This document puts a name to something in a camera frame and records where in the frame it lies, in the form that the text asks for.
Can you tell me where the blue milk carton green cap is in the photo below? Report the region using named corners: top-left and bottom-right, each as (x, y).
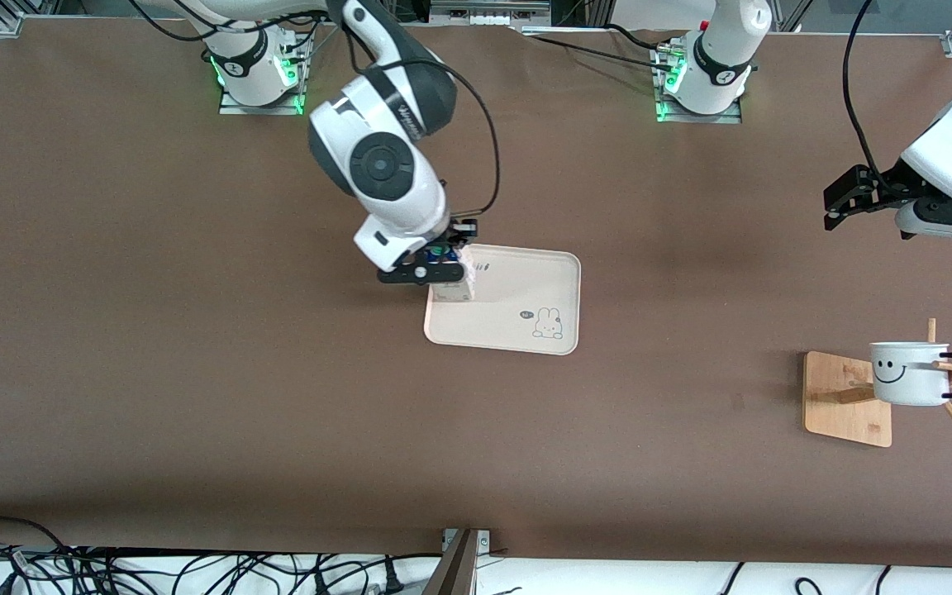
top-left (429, 244), bottom-right (477, 303)

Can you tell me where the white smiley cup black handle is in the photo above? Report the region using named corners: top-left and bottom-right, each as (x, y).
top-left (869, 341), bottom-right (952, 407)

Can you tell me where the beige rabbit print tray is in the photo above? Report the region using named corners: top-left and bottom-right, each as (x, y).
top-left (423, 244), bottom-right (583, 356)

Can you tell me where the wooden mug stand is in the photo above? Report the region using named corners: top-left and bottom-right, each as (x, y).
top-left (803, 318), bottom-right (952, 449)

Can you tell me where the brown table cover sheet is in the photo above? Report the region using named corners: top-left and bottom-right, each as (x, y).
top-left (0, 18), bottom-right (952, 569)

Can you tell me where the aluminium profile beam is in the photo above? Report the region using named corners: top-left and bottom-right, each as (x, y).
top-left (420, 529), bottom-right (493, 595)

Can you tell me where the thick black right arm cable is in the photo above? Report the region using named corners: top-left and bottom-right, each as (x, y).
top-left (344, 25), bottom-right (502, 220)

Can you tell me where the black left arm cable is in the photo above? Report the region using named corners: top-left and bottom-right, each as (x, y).
top-left (844, 0), bottom-right (894, 179)

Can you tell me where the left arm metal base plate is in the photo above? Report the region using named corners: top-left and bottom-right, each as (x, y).
top-left (652, 45), bottom-right (744, 125)

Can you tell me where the grey metal rail bracket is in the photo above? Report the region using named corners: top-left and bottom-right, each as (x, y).
top-left (430, 0), bottom-right (553, 26)

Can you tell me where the black cable behind table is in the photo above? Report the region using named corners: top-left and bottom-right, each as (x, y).
top-left (526, 23), bottom-right (692, 72)

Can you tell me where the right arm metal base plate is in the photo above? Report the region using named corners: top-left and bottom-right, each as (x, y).
top-left (218, 50), bottom-right (307, 116)

